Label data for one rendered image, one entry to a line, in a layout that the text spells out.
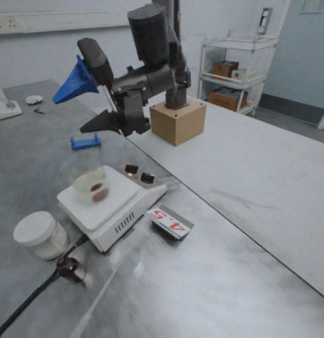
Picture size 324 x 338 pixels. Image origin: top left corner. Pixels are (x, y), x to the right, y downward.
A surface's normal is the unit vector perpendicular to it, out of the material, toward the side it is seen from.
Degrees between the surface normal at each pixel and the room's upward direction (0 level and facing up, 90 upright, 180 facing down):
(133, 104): 26
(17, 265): 0
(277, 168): 0
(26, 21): 90
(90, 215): 0
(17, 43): 90
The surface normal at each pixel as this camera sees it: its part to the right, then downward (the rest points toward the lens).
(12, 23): 0.63, 0.50
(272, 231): -0.04, -0.74
